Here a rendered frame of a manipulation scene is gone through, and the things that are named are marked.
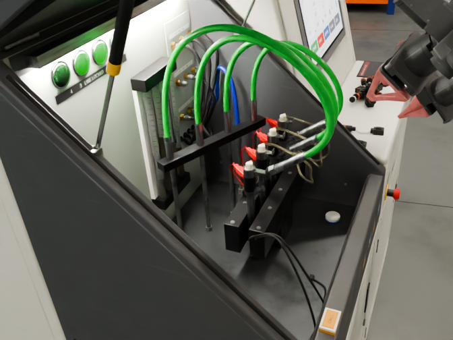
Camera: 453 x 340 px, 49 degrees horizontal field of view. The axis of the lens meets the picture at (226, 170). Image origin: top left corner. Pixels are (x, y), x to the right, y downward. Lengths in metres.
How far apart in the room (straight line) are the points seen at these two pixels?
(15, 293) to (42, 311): 0.07
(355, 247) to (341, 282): 0.11
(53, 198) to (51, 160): 0.08
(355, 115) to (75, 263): 0.99
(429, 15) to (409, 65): 0.10
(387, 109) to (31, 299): 1.16
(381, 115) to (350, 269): 0.67
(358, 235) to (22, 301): 0.77
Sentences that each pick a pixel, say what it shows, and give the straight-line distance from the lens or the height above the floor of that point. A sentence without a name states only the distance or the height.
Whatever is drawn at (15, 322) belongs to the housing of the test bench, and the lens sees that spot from 1.32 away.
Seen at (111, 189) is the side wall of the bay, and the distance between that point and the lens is 0.80.
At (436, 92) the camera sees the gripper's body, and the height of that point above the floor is 1.30.
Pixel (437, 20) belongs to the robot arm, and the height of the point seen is 1.50.
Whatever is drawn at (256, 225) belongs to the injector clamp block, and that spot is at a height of 0.98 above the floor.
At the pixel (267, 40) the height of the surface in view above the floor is 1.41.
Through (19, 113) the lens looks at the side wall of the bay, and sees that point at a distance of 0.84.
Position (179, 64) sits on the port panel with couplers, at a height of 1.24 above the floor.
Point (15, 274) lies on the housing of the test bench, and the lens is 1.15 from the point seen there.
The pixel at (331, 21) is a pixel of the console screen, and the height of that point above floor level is 1.20.
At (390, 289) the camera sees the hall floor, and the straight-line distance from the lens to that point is 2.41.
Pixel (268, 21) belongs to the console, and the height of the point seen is 1.33.
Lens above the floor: 1.70
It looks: 33 degrees down
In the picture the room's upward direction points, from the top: 4 degrees counter-clockwise
